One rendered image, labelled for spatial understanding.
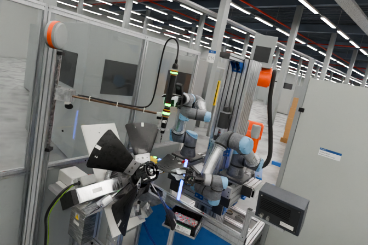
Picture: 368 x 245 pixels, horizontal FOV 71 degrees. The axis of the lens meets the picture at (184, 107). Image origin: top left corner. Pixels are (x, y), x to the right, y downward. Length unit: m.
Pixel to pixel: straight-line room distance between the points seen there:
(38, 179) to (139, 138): 0.68
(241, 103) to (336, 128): 1.09
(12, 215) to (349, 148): 2.89
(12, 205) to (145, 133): 0.98
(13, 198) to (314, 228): 2.77
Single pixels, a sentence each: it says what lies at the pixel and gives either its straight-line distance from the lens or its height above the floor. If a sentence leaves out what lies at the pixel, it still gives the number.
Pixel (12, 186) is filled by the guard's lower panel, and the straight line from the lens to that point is 2.04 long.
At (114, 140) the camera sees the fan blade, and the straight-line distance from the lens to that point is 1.49.
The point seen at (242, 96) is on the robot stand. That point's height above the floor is 1.70.
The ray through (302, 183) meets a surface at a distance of 3.18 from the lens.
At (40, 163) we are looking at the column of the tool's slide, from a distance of 1.86.
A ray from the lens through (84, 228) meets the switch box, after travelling 1.91.
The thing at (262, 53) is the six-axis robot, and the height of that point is 2.41.
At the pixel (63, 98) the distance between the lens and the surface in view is 1.70.
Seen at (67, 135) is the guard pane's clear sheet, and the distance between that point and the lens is 2.08.
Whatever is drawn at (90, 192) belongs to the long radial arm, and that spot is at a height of 1.11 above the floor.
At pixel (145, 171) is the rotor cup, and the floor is 1.23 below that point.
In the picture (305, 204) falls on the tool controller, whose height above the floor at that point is 1.24.
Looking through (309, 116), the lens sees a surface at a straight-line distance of 3.06.
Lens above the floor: 1.85
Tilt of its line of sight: 9 degrees down
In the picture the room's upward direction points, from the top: 12 degrees clockwise
